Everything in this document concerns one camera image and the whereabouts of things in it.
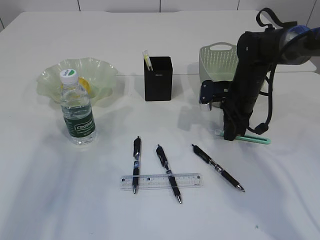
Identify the black blue right robot arm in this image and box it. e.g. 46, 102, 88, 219
221, 25, 320, 141

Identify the black square pen holder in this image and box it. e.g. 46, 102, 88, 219
143, 56, 173, 102

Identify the green utility knife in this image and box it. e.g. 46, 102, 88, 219
214, 129, 271, 145

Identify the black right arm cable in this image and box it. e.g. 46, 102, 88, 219
246, 7, 298, 136

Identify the pale green wavy plate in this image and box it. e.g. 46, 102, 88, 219
36, 57, 118, 105

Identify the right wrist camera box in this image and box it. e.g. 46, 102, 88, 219
199, 79, 231, 112

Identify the clear plastic ruler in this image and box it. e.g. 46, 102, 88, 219
118, 173, 203, 191

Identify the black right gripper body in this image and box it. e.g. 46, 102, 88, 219
221, 100, 253, 133

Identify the yellow utility knife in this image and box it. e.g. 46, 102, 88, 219
142, 49, 153, 71

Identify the yellow pear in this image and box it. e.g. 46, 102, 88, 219
61, 77, 92, 99

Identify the clear water bottle green label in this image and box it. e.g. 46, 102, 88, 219
59, 68, 96, 145

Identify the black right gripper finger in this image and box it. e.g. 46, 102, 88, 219
223, 127, 246, 141

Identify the pale green woven basket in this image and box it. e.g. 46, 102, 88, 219
198, 42, 267, 101

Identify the black pen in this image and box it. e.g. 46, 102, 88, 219
156, 144, 182, 204
132, 136, 141, 194
191, 144, 246, 192

